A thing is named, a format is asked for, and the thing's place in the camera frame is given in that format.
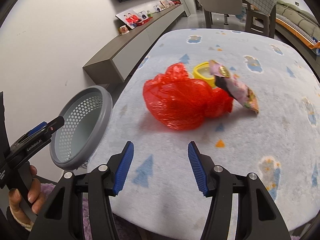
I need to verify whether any red plastic bag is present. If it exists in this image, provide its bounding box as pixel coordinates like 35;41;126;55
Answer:
143;63;233;130

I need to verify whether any pink snack wrapper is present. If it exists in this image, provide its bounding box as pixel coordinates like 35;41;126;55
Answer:
208;60;259;114

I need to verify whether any yellow plastic lid ring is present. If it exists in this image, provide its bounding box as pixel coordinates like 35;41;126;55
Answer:
192;61;217;88

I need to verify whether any grey perforated trash basket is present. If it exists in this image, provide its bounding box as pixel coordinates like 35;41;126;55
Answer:
49;86;113;171

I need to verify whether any person's left hand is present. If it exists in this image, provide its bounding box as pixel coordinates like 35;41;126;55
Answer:
8;165;46;232

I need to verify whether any light blue patterned rug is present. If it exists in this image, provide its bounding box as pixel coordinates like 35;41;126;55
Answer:
88;29;319;239

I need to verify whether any floating brown tv cabinet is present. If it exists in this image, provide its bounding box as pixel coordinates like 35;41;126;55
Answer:
83;4;185;85

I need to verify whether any patterned paper cup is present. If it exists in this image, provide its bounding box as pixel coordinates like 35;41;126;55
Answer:
119;25;129;35

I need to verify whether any red flat box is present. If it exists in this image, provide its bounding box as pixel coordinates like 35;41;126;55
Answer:
136;17;152;26

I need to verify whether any green sofa with blanket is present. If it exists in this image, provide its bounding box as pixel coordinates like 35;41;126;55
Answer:
276;0;319;56

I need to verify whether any grey round-back chair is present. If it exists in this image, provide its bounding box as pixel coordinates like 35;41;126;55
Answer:
199;0;242;29

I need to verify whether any large red photo frame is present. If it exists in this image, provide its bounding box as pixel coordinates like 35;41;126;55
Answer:
116;9;142;29

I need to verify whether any small white photo frame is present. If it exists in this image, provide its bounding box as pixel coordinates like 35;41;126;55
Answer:
138;11;149;20

